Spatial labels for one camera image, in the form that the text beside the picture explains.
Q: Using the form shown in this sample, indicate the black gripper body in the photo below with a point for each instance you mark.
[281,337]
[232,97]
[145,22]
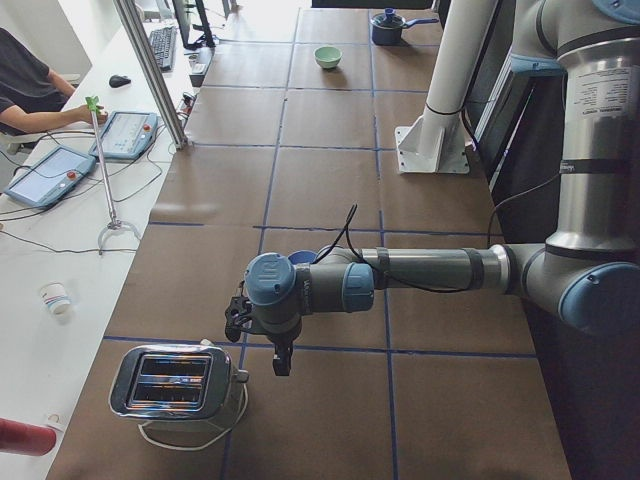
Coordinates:
[281,340]

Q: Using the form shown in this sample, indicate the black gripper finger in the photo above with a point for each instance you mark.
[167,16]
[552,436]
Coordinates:
[282,359]

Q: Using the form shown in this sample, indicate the blue bowl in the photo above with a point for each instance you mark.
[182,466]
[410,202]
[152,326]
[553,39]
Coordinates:
[302,256]

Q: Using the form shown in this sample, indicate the green bowl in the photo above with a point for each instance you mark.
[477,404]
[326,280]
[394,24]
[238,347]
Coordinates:
[327,57]

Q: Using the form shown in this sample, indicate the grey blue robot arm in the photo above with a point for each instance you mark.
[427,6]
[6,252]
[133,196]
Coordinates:
[584,272]

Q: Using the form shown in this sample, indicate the silver toaster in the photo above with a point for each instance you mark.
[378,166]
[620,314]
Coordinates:
[180,387]

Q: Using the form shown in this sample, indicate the paper cup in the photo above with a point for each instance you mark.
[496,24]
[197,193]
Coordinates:
[55,298]

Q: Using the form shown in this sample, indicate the far teach pendant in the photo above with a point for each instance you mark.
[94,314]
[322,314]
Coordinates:
[126,135]

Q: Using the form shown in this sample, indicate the teach pendant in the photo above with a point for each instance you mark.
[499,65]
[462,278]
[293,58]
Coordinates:
[126,135]
[56,174]

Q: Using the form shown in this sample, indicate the red cylinder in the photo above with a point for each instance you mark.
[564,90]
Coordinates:
[26,439]

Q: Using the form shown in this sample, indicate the near teach pendant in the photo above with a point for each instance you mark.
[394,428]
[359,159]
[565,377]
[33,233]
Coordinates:
[56,174]

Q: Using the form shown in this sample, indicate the black monitor stand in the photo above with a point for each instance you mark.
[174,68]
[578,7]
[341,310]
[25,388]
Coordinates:
[193,24]

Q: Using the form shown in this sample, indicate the black computer mouse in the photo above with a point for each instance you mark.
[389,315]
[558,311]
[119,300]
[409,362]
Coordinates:
[117,81]

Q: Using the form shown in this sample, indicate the black keyboard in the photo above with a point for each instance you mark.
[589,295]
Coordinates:
[162,43]

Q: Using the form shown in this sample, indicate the blue saucepan with lid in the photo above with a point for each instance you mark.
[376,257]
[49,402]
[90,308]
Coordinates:
[387,27]

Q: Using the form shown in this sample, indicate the seated person dark shirt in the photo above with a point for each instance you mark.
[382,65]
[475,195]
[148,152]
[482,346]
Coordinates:
[33,95]

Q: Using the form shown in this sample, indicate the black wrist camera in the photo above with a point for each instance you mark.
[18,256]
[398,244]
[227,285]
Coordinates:
[238,317]

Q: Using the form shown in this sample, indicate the white pedestal column base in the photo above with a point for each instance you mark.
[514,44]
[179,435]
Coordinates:
[434,143]

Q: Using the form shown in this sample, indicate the aluminium frame post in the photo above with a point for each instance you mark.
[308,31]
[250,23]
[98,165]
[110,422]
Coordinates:
[133,26]

